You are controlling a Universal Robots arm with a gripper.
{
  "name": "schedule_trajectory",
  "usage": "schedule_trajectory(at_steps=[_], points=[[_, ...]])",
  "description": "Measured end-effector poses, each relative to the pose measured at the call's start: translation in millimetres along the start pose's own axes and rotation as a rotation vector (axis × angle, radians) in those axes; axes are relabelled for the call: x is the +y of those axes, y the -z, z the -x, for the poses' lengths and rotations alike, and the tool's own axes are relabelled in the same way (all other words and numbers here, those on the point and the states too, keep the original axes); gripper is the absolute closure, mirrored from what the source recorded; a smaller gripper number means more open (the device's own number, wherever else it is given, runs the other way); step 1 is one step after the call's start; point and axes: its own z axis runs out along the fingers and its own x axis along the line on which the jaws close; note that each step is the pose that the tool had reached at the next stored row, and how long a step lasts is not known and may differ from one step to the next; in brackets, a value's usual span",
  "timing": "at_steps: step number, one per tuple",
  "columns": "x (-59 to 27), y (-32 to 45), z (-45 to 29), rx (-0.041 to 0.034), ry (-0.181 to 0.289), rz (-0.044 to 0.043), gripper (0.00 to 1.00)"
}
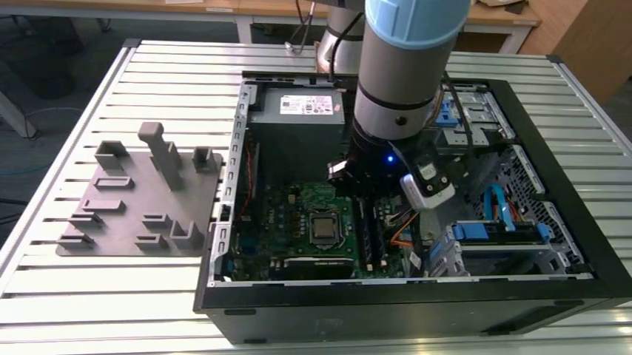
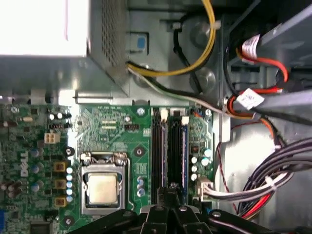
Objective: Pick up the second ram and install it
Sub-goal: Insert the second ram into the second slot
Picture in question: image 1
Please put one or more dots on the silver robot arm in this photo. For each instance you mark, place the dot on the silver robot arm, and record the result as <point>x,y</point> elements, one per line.
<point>394,92</point>

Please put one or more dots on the CPU socket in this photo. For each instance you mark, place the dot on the CPU socket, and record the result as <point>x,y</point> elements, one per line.
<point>326,212</point>

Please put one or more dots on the grey power supply unit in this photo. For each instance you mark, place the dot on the grey power supply unit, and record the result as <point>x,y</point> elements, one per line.
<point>295,148</point>

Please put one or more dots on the green motherboard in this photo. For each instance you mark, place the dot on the green motherboard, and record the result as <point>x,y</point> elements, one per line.
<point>295,196</point>

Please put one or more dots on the silver CPU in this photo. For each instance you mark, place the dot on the silver CPU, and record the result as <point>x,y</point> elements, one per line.
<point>324,226</point>

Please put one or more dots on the blue drive latch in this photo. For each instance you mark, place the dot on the blue drive latch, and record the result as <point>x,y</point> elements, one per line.
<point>446,114</point>

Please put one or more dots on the metal drive cage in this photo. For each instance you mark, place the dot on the metal drive cage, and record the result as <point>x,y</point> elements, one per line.
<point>486,120</point>

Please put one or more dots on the blue disk carrier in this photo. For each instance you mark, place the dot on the blue disk carrier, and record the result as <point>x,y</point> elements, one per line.
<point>469,233</point>

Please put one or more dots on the blue bay clip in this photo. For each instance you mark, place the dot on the blue bay clip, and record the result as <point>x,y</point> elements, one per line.
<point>437,259</point>

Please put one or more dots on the black graphics card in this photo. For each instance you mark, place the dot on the black graphics card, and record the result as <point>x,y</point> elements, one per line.
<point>315,268</point>

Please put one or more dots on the metal disk bay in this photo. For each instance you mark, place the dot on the metal disk bay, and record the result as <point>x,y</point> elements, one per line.
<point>504,251</point>

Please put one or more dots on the black PC case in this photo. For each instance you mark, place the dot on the black PC case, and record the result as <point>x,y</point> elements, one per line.
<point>345,314</point>

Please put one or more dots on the grey parts rack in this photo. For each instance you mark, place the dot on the grey parts rack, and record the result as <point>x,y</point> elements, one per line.
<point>132,174</point>

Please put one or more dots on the wooden cabinet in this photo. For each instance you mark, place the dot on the wooden cabinet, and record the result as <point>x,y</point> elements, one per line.
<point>592,44</point>

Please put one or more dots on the black floor object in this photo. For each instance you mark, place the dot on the black floor object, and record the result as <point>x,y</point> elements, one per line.
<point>49,63</point>

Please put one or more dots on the white desk leg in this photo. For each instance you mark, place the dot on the white desk leg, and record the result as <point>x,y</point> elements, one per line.
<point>17,114</point>

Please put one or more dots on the black camera bracket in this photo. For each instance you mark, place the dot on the black camera bracket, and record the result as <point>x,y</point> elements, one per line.
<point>409,151</point>

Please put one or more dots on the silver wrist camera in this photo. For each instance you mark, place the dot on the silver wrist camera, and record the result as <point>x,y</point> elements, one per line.
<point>419,199</point>

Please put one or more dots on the wooden desk white frame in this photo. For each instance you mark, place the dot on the wooden desk white frame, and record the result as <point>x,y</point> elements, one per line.
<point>123,7</point>
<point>504,18</point>

